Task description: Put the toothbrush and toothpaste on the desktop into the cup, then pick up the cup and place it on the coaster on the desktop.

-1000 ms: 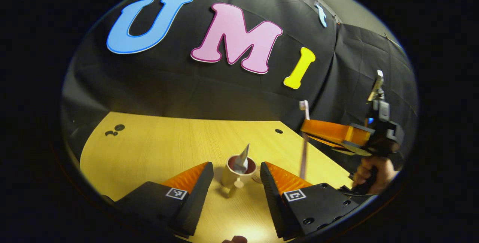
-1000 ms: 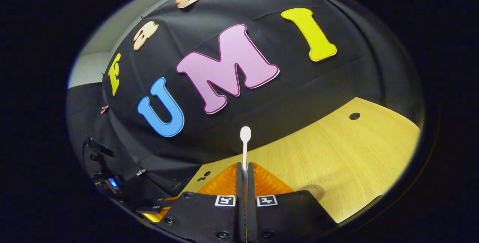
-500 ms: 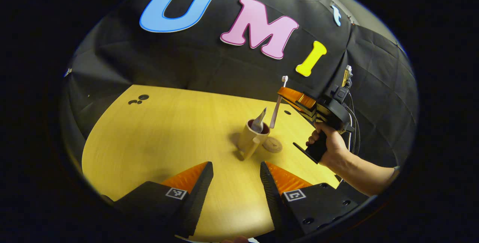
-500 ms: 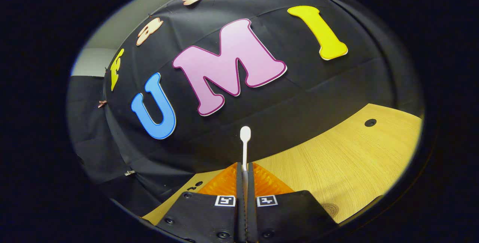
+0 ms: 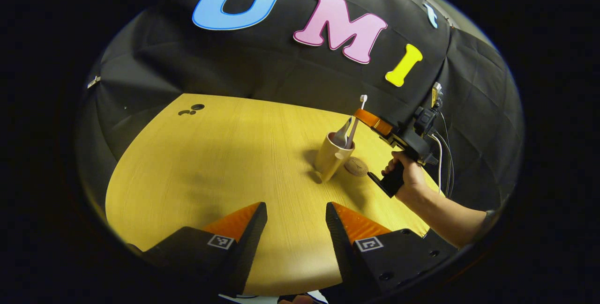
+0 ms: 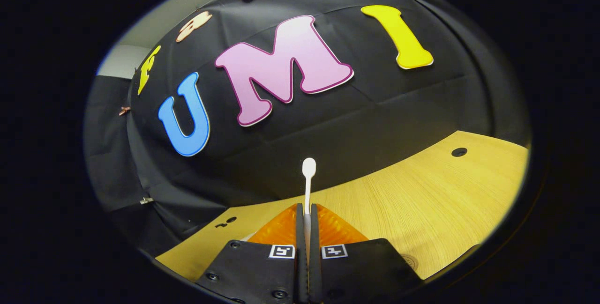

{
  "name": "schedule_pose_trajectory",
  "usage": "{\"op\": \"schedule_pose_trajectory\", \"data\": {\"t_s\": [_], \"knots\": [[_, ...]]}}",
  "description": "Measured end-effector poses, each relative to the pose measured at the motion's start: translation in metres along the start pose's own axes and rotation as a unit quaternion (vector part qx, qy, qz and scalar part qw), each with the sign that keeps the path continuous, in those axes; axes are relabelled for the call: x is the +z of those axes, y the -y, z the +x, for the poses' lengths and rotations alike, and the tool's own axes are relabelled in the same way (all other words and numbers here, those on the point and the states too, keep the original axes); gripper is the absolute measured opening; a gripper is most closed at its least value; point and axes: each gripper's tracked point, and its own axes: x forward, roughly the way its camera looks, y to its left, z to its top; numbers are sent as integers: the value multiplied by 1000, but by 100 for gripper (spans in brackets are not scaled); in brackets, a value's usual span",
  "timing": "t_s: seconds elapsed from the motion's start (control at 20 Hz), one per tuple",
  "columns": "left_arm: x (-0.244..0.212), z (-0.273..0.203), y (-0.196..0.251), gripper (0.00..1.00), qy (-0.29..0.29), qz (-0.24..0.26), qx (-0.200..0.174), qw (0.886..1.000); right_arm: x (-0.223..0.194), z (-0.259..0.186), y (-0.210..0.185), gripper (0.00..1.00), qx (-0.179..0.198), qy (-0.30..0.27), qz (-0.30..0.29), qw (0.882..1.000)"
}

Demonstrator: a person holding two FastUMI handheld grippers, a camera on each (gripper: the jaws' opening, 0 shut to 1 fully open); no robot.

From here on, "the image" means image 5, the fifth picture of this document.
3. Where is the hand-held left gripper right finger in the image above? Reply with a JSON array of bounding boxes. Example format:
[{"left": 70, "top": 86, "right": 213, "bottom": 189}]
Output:
[{"left": 326, "top": 202, "right": 459, "bottom": 297}]

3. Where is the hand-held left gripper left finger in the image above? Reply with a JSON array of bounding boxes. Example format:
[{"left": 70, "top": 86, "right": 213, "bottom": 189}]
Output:
[{"left": 127, "top": 202, "right": 268, "bottom": 297}]

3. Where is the white toothbrush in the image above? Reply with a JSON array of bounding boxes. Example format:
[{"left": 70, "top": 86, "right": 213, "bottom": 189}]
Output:
[{"left": 345, "top": 95, "right": 368, "bottom": 150}]

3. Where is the white toothpaste tube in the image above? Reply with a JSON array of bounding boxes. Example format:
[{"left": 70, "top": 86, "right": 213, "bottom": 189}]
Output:
[{"left": 330, "top": 117, "right": 353, "bottom": 149}]

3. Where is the round brown coaster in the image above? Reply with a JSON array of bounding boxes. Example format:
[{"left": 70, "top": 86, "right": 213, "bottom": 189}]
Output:
[{"left": 344, "top": 156, "right": 369, "bottom": 177}]

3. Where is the beige cup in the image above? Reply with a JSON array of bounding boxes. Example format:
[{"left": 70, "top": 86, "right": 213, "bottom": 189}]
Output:
[{"left": 314, "top": 132, "right": 355, "bottom": 183}]

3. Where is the wooden desktop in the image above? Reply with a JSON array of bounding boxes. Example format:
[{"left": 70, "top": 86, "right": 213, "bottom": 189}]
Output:
[{"left": 105, "top": 93, "right": 446, "bottom": 296}]

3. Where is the black backdrop cloth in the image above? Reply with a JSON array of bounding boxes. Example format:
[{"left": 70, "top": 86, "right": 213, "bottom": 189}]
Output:
[{"left": 75, "top": 0, "right": 525, "bottom": 230}]

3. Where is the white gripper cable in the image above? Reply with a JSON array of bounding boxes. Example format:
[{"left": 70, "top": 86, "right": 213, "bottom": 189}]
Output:
[{"left": 430, "top": 133, "right": 443, "bottom": 193}]

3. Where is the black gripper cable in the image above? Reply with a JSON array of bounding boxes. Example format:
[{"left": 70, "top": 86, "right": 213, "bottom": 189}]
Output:
[{"left": 437, "top": 111, "right": 456, "bottom": 199}]

